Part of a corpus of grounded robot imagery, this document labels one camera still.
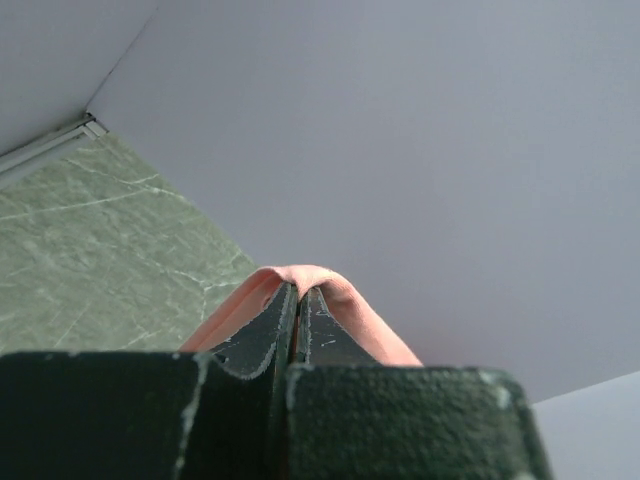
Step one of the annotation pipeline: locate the aluminium rail frame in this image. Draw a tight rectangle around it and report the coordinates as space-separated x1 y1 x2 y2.
1 112 109 189

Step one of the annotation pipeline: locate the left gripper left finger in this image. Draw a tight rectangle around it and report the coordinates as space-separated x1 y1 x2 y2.
1 283 298 479

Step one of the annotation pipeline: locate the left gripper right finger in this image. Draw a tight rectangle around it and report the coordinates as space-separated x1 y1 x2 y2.
285 288 552 479

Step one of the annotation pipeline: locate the pink t shirt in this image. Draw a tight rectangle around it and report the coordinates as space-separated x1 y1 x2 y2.
180 265 422 367

